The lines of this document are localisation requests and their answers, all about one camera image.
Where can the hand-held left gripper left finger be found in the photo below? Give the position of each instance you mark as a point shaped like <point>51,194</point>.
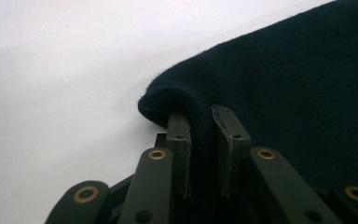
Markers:
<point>180,146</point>

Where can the navy knit vest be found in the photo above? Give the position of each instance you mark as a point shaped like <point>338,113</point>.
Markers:
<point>292,93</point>

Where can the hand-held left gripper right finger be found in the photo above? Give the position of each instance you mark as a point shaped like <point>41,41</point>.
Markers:
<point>230,137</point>

